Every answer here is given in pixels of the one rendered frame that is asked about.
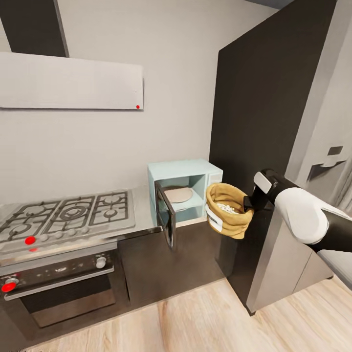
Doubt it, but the popcorn bag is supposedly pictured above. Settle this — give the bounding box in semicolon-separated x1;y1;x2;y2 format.
205;183;254;239

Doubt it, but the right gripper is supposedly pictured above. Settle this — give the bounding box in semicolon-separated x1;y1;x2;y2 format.
243;194;274;213

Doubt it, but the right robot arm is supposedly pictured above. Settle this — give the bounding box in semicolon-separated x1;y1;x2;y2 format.
243;169;352;292

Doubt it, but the microwave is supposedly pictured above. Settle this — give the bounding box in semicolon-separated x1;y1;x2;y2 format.
147;159;222;253

